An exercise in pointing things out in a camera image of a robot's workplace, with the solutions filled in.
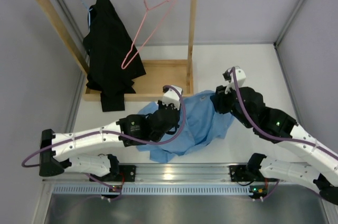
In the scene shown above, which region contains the black shirt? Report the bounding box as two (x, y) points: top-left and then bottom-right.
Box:
(83, 0), (146, 112)

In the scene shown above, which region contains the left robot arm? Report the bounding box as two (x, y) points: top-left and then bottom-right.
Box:
(39, 101), (181, 181)

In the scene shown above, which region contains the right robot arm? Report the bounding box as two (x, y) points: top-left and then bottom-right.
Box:
(211, 86), (337, 204)

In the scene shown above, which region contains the light blue shirt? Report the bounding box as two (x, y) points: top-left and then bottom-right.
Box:
(136, 90), (234, 163)

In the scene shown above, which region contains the aluminium mounting rail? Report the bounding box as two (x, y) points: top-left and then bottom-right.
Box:
(43, 162), (267, 182)

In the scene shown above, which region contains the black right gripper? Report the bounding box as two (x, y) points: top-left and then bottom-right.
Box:
(211, 82), (254, 129)

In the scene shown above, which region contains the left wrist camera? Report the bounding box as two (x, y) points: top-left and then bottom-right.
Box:
(161, 85), (183, 110)

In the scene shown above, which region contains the pink wire hanger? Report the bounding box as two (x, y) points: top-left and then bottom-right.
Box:
(121, 0), (177, 70)

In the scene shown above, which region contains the blue wire hanger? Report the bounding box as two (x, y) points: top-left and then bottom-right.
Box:
(80, 0), (92, 31)

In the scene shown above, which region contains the wooden clothes rack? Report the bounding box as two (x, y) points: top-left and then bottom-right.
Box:
(36, 0), (197, 101)

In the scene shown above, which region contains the perforated cable duct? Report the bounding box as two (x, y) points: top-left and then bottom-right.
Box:
(53, 183), (263, 196)

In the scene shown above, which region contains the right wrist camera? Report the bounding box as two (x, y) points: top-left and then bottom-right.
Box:
(223, 66), (246, 94)

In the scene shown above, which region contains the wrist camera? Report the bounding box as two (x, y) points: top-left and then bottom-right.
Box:
(223, 66), (246, 94)
(161, 85), (183, 110)

